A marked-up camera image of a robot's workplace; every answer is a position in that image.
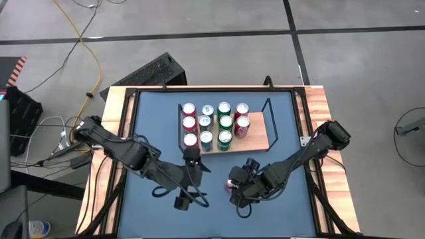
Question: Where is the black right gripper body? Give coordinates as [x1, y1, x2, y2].
[238, 169, 277, 200]

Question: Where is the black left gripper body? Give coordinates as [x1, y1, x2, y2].
[177, 163, 205, 197]

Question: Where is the red Coca-Cola can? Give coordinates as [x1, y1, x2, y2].
[234, 115, 252, 139]
[224, 178, 238, 195]
[234, 102, 250, 118]

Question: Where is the red Fanta can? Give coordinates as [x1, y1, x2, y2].
[181, 116, 199, 134]
[181, 102, 198, 118]
[183, 132, 200, 149]

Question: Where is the slim blue silver can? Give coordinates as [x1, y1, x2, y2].
[201, 104, 216, 125]
[197, 115, 213, 133]
[199, 130, 214, 153]

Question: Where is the green Sprite can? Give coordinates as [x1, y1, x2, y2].
[218, 114, 234, 132]
[216, 101, 232, 117]
[216, 129, 234, 152]

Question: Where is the wooden shelf black frame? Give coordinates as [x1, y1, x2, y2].
[177, 97, 279, 159]

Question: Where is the blue table mat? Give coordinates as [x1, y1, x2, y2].
[117, 90, 318, 238]

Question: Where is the black perforated computer case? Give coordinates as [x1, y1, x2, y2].
[99, 52, 189, 102]

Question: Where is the black desk foot bar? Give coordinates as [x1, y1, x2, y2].
[9, 169, 86, 201]

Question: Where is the white blue canister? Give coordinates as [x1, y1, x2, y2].
[28, 220, 51, 239]

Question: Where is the black fabric crate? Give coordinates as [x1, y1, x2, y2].
[5, 86, 43, 157]

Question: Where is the black round object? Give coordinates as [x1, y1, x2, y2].
[0, 220, 23, 239]

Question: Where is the grey monitor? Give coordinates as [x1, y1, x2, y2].
[0, 98, 13, 194]

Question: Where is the black box orange striped edge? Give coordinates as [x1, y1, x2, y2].
[0, 56, 27, 88]

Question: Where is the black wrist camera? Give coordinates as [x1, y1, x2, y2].
[244, 157, 262, 173]

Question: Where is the black table frame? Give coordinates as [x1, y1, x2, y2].
[74, 84, 365, 239]

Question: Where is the yellow cable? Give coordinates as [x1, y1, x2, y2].
[52, 0, 102, 147]

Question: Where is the white cable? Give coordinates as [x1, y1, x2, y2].
[23, 115, 70, 163]

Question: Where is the black cable loop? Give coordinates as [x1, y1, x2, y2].
[393, 106, 425, 169]

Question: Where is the black floor cable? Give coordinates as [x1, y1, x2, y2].
[23, 0, 102, 94]

